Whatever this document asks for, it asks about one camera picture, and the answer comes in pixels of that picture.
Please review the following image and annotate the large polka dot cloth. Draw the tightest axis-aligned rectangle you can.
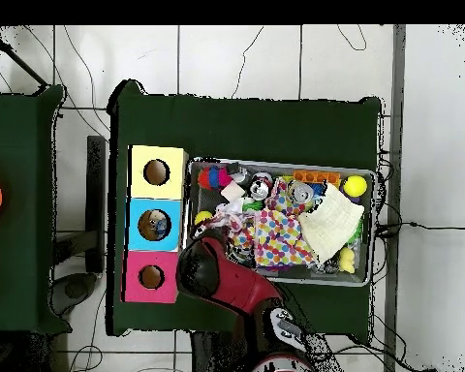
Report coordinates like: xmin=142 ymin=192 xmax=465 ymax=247
xmin=251 ymin=179 xmax=318 ymax=268

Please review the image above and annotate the green covered side table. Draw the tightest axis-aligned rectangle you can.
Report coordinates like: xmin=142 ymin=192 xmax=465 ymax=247
xmin=0 ymin=84 xmax=67 ymax=334

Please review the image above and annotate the rainbow spiky toy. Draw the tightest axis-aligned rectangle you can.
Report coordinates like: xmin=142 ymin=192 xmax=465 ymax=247
xmin=198 ymin=167 xmax=233 ymax=191

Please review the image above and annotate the crushed red can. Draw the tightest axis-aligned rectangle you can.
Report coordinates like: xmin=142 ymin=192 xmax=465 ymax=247
xmin=249 ymin=179 xmax=274 ymax=202

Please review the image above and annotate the yellow rubber duck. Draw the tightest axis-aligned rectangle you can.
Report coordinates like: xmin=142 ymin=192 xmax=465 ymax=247
xmin=337 ymin=246 xmax=357 ymax=274

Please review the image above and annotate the crushed silver can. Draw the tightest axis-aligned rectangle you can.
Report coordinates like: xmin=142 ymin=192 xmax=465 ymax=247
xmin=289 ymin=180 xmax=315 ymax=205

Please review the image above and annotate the grey floor stand base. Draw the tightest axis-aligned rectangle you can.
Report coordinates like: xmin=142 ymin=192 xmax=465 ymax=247
xmin=49 ymin=231 xmax=102 ymax=315

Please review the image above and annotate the yellow smiley ball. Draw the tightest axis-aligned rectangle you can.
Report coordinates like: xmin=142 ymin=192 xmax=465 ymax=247
xmin=194 ymin=209 xmax=215 ymax=229

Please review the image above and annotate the black floor cable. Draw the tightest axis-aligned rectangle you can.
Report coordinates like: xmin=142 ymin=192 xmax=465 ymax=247
xmin=374 ymin=219 xmax=465 ymax=239

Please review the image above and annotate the shallow clear bin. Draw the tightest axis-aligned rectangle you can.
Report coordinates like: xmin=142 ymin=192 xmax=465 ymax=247
xmin=180 ymin=157 xmax=377 ymax=288

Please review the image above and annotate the cream muslin cloth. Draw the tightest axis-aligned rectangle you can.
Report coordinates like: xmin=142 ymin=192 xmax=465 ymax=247
xmin=297 ymin=181 xmax=366 ymax=264

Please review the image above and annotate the wooden box with three holes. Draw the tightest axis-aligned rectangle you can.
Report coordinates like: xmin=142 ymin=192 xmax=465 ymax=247
xmin=123 ymin=144 xmax=190 ymax=305

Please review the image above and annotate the black flat panel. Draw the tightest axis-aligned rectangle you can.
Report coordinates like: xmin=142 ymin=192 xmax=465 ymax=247
xmin=85 ymin=135 xmax=109 ymax=274

